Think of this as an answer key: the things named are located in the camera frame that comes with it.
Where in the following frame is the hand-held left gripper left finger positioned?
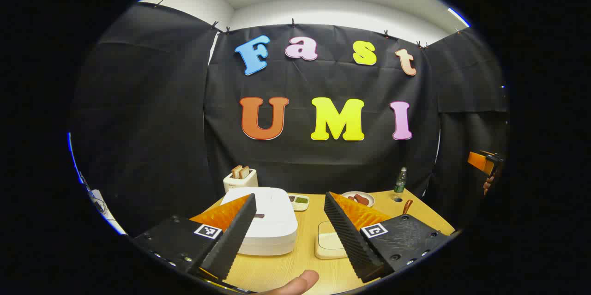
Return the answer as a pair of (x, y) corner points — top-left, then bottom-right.
(132, 193), (257, 282)

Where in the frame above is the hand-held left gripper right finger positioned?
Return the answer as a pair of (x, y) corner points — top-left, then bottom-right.
(323, 192), (455, 283)

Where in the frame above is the clear rice container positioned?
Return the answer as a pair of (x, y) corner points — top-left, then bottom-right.
(315, 221), (349, 259)

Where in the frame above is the white rice cooker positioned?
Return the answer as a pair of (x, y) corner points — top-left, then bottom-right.
(221, 187), (299, 256)

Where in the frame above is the white round plate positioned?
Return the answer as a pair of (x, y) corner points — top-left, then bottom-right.
(341, 191), (375, 208)

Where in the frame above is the white toaster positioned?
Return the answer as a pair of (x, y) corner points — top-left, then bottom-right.
(223, 169), (258, 193)

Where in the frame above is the small divided condiment dish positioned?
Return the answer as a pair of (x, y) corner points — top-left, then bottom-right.
(287, 193), (310, 211)

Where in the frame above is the green glass bottle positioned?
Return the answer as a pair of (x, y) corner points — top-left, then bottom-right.
(394, 167), (408, 194)

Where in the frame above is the white plastic device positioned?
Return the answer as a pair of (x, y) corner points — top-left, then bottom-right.
(88, 188), (126, 235)

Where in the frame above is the black backdrop cloth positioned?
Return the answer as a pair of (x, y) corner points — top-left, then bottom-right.
(69, 2), (508, 236)

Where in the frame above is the small ceiling light panel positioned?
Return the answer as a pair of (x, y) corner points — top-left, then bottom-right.
(447, 7), (470, 28)

